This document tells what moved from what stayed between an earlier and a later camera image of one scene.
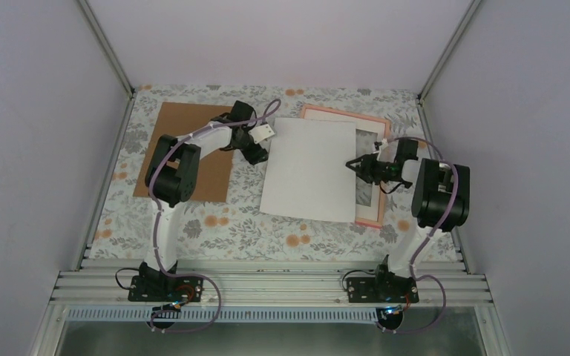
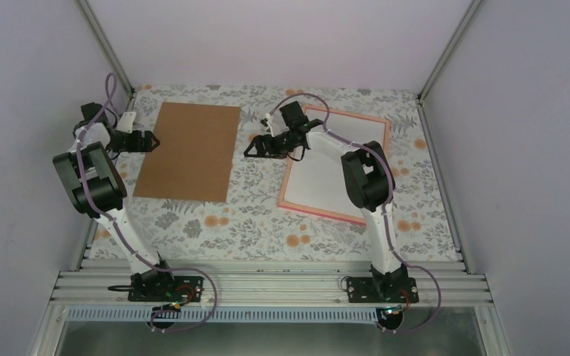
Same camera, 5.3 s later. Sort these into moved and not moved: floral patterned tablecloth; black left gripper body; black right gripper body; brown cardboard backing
Moved: black left gripper body; black right gripper body
Not moved: brown cardboard backing; floral patterned tablecloth
